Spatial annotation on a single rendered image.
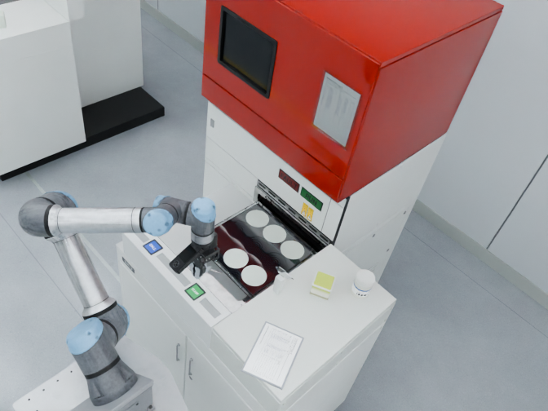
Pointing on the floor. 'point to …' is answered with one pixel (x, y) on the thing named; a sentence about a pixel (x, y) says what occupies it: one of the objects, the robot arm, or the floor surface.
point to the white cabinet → (209, 364)
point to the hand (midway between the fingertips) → (195, 276)
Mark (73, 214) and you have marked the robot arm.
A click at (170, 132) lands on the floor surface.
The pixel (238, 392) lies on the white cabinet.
